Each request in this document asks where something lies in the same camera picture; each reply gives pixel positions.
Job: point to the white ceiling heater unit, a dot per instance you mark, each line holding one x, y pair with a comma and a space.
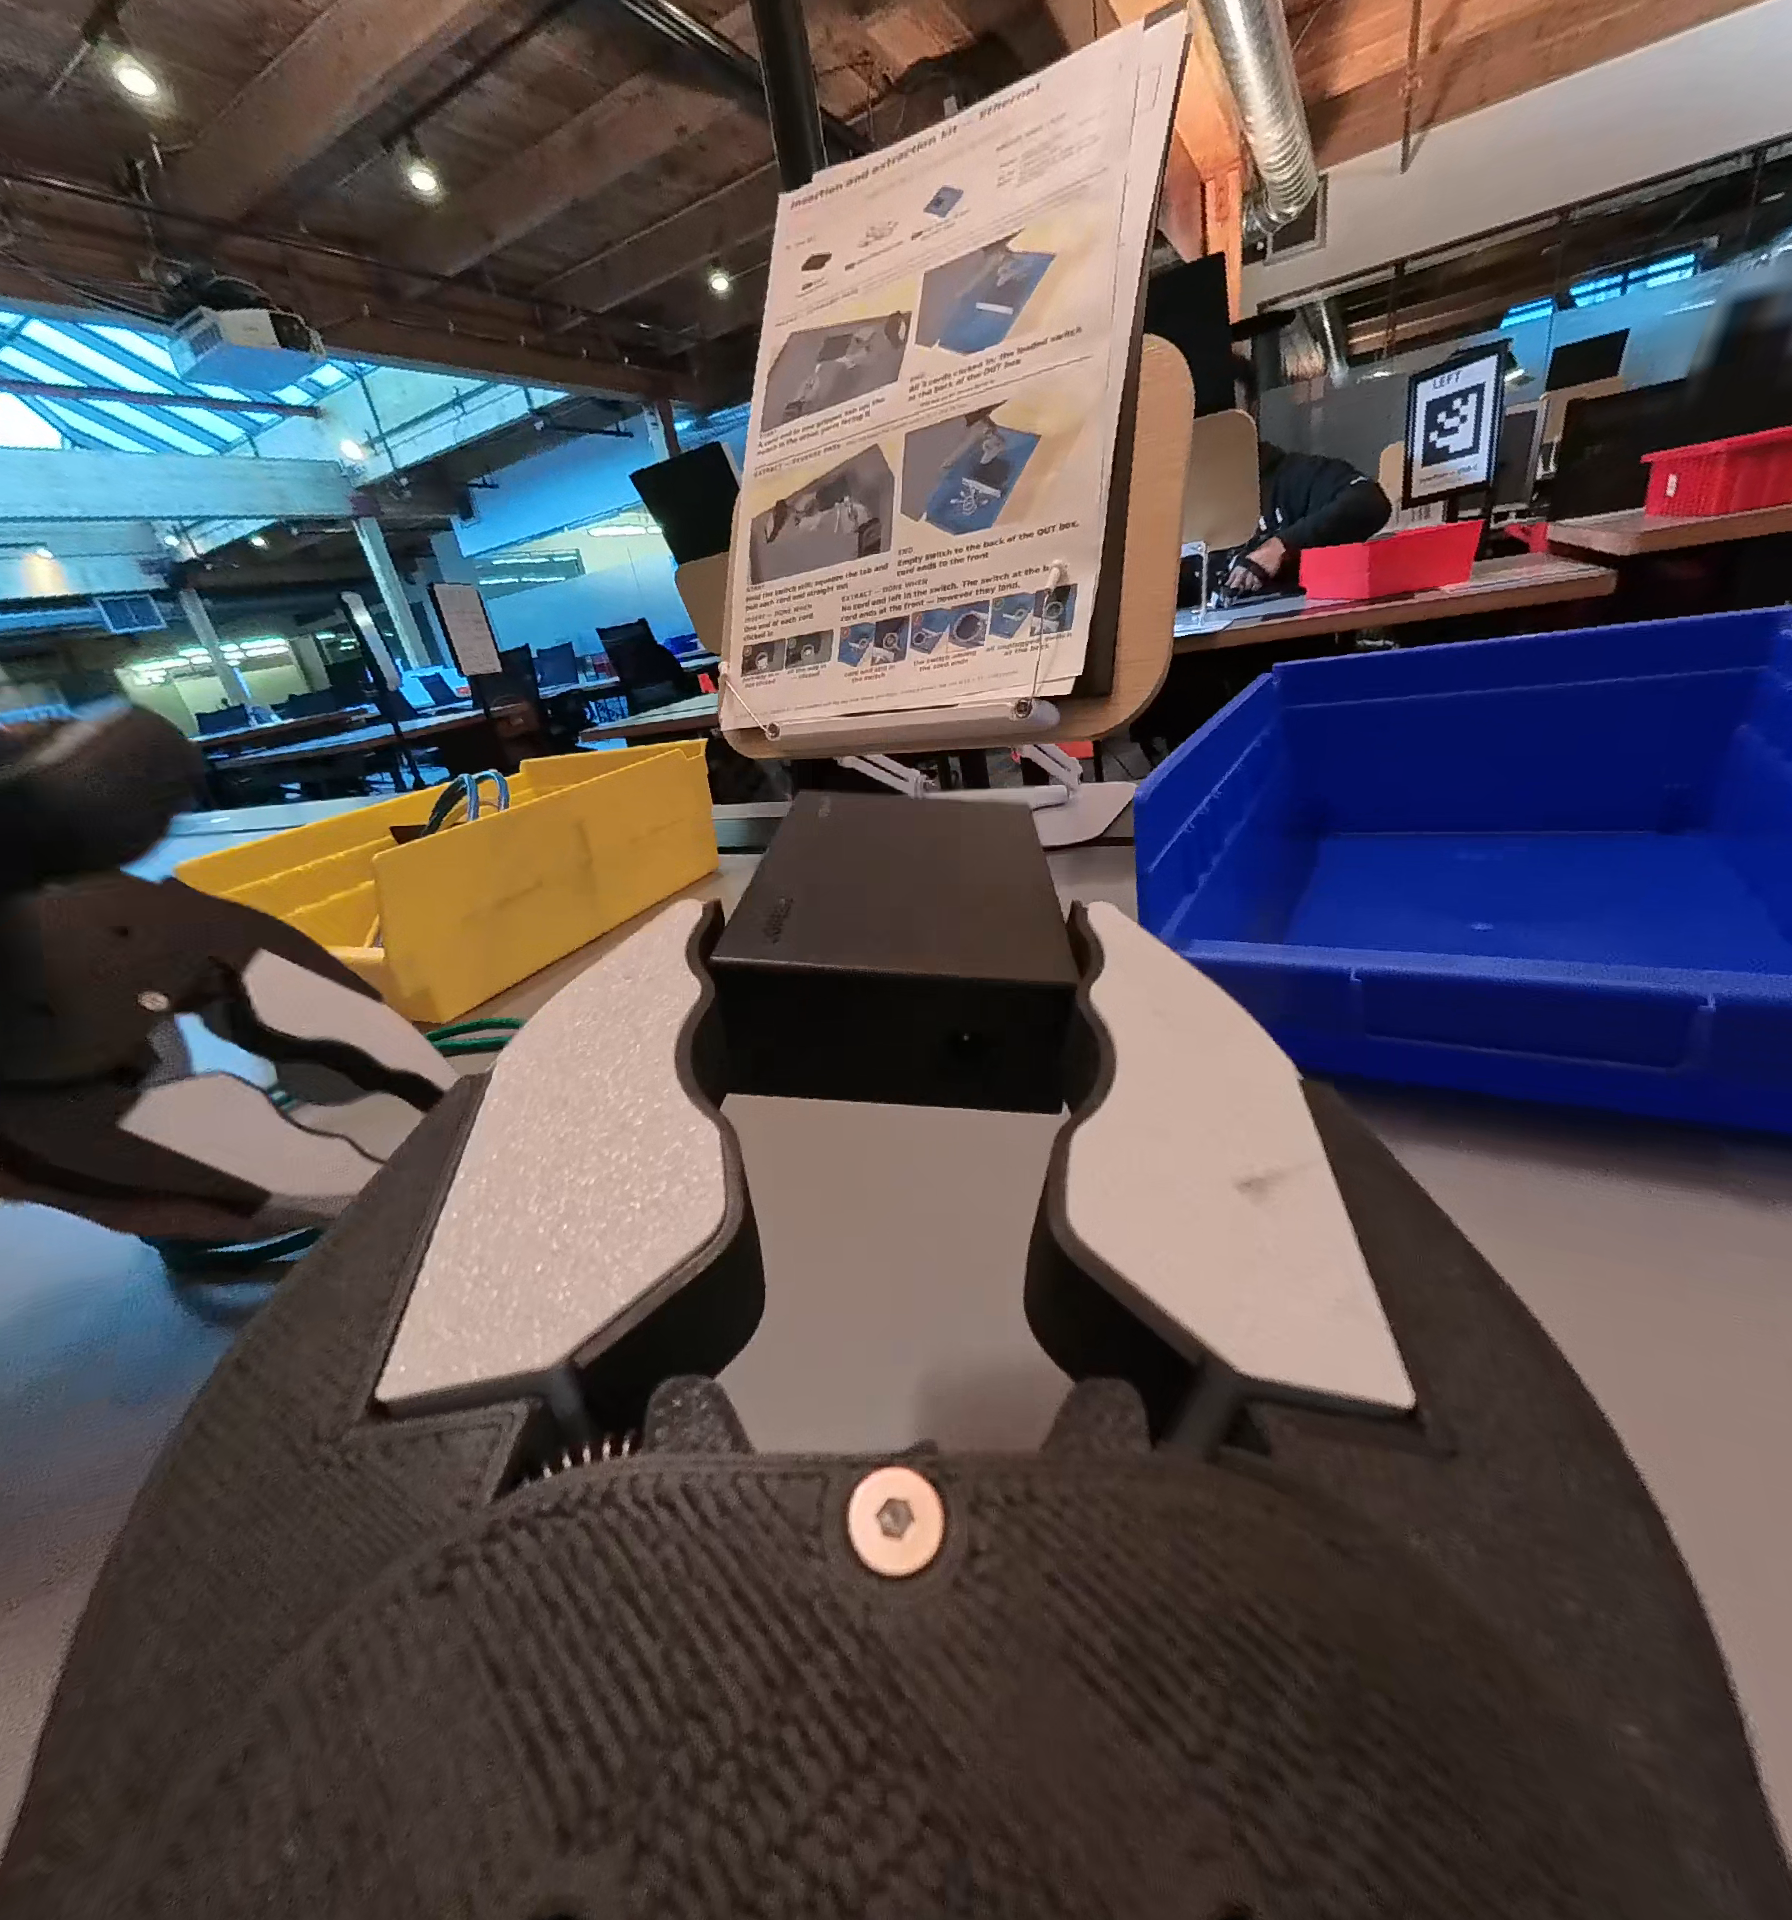
248, 348

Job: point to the wooden work table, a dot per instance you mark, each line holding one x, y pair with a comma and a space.
1401, 597
1712, 525

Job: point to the blue plastic bin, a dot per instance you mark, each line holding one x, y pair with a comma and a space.
1514, 895

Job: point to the printed instruction sheet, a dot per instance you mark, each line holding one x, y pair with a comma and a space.
945, 422

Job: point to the small red bin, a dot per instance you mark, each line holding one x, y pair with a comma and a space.
1750, 473
1383, 556

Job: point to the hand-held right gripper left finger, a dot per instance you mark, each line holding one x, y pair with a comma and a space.
567, 1187

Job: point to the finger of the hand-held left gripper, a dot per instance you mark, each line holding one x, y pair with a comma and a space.
239, 1131
338, 1024

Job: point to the black ceiling pole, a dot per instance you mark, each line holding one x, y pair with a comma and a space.
787, 78

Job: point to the yellow plastic bin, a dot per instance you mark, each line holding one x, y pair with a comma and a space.
535, 890

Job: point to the black network switch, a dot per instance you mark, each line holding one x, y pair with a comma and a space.
898, 926

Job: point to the person's left hand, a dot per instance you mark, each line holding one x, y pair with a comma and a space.
30, 1180

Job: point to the silver ventilation duct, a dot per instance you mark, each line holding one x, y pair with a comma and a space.
1273, 104

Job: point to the black white tag sign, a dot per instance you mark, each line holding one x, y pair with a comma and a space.
1452, 424

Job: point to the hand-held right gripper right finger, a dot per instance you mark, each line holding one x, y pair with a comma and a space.
1221, 1206

